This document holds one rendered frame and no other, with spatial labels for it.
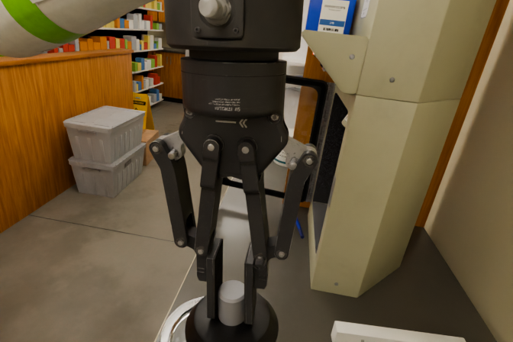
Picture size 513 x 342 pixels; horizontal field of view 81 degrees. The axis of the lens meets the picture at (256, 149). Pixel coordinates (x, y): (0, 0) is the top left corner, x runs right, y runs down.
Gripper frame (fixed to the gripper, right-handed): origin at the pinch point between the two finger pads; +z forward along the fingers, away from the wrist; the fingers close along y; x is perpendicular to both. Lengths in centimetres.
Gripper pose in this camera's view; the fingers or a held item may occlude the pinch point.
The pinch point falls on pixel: (232, 281)
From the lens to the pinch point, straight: 31.1
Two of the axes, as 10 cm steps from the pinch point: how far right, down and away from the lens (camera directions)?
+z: -0.3, 9.4, 3.4
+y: 9.9, 0.8, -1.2
